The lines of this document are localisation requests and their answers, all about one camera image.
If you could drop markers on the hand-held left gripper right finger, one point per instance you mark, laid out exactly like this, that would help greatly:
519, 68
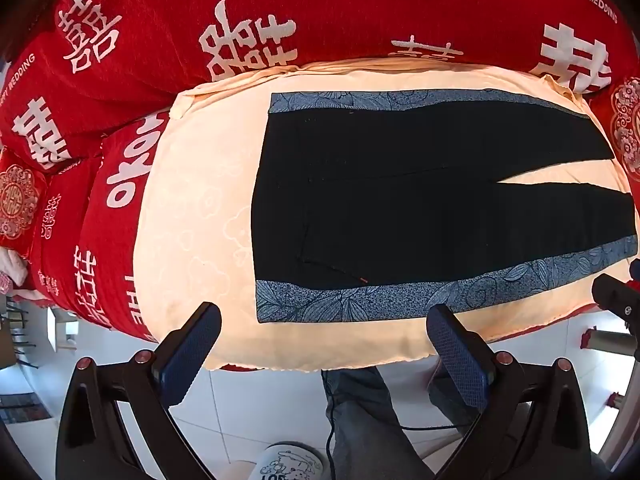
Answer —
457, 355

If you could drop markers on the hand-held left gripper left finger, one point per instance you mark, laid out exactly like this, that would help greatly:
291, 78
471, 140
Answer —
192, 355

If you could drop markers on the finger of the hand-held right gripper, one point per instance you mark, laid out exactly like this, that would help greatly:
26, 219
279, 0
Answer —
612, 295

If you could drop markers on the black pants with blue trim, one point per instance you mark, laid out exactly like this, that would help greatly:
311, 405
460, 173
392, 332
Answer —
380, 200

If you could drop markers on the grey metal pole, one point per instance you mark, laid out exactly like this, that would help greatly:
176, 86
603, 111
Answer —
607, 341

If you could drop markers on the person's leg in jeans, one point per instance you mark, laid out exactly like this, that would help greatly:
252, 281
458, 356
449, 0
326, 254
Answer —
367, 420

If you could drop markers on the white printed slipper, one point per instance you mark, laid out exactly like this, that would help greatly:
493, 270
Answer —
287, 462

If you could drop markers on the cream patterned bed sheet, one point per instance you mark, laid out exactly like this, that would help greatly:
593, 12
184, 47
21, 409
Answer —
200, 210

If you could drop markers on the red embroidered pillow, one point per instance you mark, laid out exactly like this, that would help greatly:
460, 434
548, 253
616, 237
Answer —
627, 125
17, 205

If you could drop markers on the dark furniture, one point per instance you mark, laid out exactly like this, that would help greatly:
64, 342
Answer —
20, 340

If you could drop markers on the pink cloth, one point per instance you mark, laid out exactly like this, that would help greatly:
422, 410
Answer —
12, 270

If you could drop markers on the red printed blanket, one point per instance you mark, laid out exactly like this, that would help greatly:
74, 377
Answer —
165, 30

